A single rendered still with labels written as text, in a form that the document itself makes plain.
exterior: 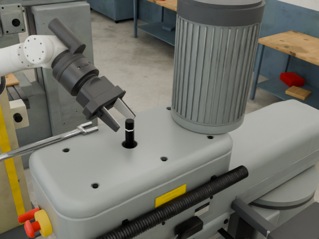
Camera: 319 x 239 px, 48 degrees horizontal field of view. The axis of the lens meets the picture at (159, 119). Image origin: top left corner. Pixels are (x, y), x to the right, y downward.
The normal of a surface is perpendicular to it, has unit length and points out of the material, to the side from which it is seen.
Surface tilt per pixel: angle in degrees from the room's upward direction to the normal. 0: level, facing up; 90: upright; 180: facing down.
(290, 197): 0
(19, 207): 90
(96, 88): 30
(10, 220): 90
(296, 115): 0
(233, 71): 90
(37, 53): 73
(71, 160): 0
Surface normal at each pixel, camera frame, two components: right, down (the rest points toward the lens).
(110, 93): 0.45, -0.58
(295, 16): -0.81, 0.29
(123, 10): 0.58, 0.44
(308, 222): 0.04, -0.85
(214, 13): -0.30, 0.49
